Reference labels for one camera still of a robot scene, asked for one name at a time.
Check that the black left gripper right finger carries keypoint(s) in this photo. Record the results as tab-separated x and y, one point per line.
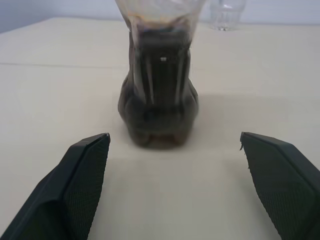
285	187

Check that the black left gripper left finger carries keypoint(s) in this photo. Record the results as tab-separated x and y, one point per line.
62	195

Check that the dark soda bottle yellow cap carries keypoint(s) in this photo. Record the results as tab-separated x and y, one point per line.
157	87

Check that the clear drinking glass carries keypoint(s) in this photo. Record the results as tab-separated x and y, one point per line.
226	17

